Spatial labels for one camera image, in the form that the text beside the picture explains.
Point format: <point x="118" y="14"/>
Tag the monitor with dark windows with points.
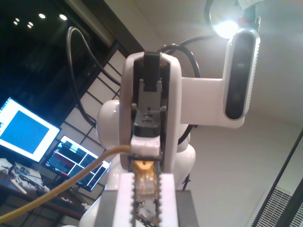
<point x="75" y="160"/>

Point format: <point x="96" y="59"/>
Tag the bright round lamp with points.
<point x="225" y="27"/>

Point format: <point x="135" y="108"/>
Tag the cluttered dark desk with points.
<point x="9" y="189"/>

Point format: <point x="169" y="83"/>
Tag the monitor with blue square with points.
<point x="26" y="130"/>

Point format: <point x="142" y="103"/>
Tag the arm silver camera bar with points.
<point x="239" y="78"/>

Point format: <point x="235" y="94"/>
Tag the white wall vent grille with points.
<point x="277" y="208"/>

